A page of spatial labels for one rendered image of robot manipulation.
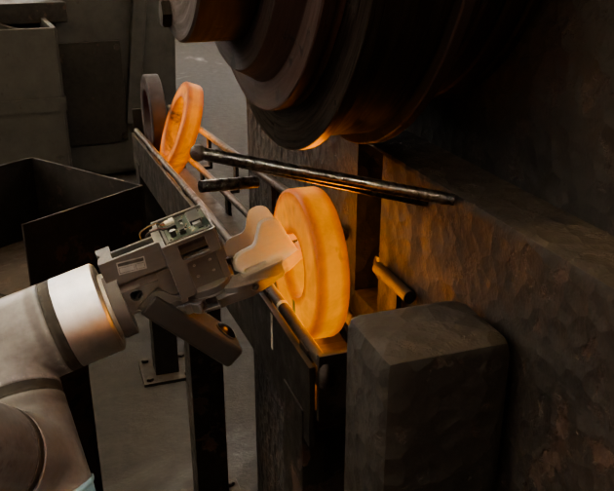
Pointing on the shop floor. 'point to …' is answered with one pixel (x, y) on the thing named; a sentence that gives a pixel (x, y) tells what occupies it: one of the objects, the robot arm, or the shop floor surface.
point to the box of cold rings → (21, 94)
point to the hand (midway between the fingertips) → (307, 245)
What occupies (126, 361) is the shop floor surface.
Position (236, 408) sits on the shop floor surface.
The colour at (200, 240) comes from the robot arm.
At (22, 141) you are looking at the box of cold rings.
